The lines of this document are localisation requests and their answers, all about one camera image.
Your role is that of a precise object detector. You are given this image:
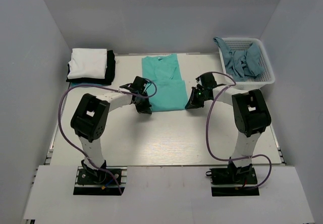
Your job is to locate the teal green t shirt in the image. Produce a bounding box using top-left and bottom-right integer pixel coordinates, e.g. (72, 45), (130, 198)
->
(142, 54), (188, 112)

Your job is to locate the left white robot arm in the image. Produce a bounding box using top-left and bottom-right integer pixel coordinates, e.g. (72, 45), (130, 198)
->
(70, 76), (157, 183)

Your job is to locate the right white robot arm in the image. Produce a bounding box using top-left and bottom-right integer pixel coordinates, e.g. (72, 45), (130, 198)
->
(185, 72), (272, 183)

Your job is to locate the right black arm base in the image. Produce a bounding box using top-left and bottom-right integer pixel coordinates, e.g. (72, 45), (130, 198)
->
(205, 167), (259, 197)

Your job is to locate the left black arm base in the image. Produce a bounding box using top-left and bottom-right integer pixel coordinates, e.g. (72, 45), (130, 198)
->
(73, 166), (127, 196)

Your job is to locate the folded black t shirt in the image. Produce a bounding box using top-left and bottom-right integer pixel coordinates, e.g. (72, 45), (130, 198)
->
(66, 49), (116, 85)

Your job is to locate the grey blue crumpled t shirt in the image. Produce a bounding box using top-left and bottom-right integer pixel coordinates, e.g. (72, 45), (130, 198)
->
(213, 37), (264, 81)

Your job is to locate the folded teal t shirt bottom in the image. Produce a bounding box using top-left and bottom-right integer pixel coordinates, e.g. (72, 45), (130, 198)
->
(69, 83), (102, 88)

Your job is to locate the white plastic basket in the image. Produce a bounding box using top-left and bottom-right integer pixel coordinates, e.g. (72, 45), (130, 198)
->
(223, 37), (275, 90)

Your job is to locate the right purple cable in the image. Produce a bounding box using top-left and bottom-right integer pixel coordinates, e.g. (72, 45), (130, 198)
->
(196, 72), (273, 191)

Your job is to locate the purple cable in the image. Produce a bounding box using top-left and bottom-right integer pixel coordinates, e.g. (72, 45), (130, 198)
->
(196, 72), (273, 191)
(58, 77), (158, 194)

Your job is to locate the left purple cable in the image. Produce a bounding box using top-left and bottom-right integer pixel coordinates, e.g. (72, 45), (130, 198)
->
(58, 77), (158, 194)

